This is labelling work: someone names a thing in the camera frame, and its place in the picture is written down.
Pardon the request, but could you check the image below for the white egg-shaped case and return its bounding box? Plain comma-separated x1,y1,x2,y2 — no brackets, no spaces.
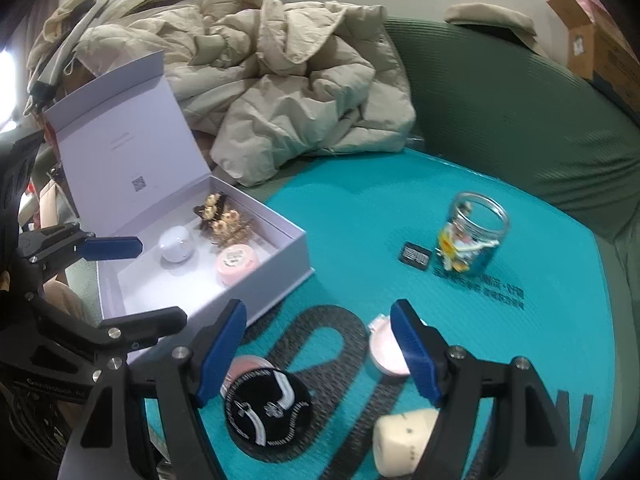
158,226,194,263

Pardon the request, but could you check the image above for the black lid glass jar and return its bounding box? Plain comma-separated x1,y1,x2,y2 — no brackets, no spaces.
224,367,314,452

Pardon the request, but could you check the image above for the cream white jar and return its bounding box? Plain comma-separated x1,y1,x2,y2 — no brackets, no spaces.
372,408,438,478

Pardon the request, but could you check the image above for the pink round compact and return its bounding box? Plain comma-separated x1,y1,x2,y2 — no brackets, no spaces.
220,354,272,398
216,244,259,286

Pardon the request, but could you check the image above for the dark brown bear hair claw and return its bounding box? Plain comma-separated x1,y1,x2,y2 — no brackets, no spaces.
193,193,228,231

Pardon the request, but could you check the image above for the clear bear hair claw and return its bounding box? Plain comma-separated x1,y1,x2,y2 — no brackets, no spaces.
210,209,253,249

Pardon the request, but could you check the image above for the pink lidded bowl container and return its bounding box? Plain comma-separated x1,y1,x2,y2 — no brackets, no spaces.
368,314,410,378

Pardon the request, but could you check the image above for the lavender gift box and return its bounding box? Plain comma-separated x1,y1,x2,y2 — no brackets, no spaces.
47,52,312,349

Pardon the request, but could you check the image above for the grey white striped garment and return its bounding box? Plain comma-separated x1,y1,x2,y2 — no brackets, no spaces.
28,0,115,110

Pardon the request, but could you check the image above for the teal bubble mailer mat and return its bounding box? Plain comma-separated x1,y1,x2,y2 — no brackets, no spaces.
201,151,615,479

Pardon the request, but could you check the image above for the glass jar with trinkets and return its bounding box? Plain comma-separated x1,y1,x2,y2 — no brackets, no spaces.
435,192,511,275

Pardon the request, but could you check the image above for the beige puffer jacket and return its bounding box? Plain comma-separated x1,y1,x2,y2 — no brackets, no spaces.
25,0,416,186

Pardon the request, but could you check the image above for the brown cardboard box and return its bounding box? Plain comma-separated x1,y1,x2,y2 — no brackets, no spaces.
547,0,639,115

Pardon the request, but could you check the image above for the beige cushion on sofa back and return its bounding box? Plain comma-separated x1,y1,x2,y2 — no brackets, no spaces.
444,2,548,58

